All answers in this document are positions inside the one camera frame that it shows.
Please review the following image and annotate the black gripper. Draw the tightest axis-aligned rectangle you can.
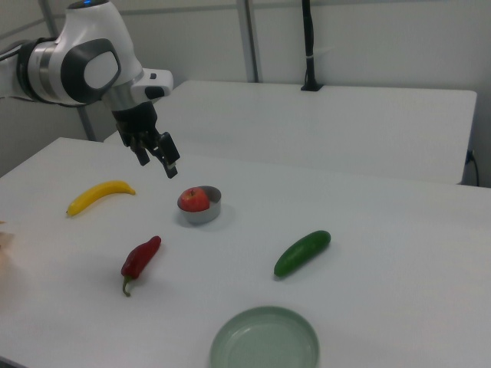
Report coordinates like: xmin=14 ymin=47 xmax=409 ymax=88
xmin=110 ymin=101 xmax=181 ymax=179

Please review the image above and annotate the white rectangular table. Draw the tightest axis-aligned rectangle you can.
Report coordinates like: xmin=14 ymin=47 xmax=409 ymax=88
xmin=103 ymin=79 xmax=478 ymax=186

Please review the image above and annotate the small metal bowl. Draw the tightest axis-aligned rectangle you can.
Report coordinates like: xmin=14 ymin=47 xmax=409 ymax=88
xmin=176 ymin=185 xmax=223 ymax=225

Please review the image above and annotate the black pole with base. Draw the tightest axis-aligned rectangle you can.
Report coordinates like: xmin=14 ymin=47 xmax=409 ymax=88
xmin=300 ymin=0 xmax=325 ymax=92

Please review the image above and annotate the red apple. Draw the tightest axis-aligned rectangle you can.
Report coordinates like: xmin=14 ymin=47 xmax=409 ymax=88
xmin=179 ymin=186 xmax=211 ymax=213

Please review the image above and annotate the yellow banana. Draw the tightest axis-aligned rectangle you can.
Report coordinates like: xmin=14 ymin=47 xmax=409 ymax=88
xmin=66 ymin=179 xmax=137 ymax=218

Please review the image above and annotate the green cucumber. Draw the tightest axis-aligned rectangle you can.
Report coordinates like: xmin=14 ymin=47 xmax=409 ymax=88
xmin=273 ymin=229 xmax=332 ymax=278

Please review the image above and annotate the grey partition wall post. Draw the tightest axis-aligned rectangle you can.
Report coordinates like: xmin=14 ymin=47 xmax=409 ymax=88
xmin=240 ymin=0 xmax=263 ymax=84

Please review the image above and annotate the red chili pepper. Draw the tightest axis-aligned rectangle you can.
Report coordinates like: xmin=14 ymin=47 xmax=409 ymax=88
xmin=120 ymin=235 xmax=163 ymax=297

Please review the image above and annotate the black power cable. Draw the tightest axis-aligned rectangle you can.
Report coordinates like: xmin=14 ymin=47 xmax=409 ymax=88
xmin=466 ymin=149 xmax=481 ymax=188

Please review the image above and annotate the pale green plastic plate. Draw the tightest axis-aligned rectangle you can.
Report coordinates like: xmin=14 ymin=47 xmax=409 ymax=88
xmin=209 ymin=305 xmax=321 ymax=368

